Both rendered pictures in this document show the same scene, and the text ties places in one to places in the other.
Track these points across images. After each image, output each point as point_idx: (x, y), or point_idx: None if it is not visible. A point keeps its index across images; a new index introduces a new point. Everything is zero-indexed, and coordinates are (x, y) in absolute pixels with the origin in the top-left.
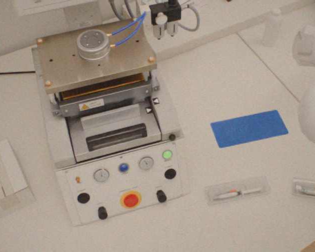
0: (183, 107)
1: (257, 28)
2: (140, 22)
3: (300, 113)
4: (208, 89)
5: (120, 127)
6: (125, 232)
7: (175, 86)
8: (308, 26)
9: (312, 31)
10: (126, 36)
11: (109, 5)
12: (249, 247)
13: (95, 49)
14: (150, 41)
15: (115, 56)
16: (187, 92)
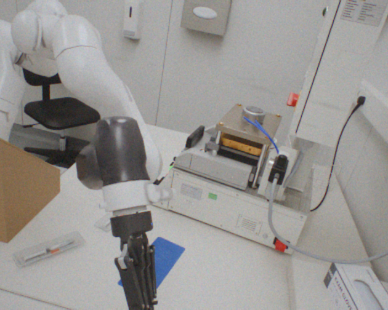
0: (217, 246)
1: None
2: (254, 123)
3: None
4: (222, 274)
5: (202, 145)
6: None
7: (246, 259)
8: (154, 147)
9: (146, 140)
10: (253, 129)
11: None
12: (84, 198)
13: (244, 107)
14: (312, 265)
15: (239, 120)
16: (231, 261)
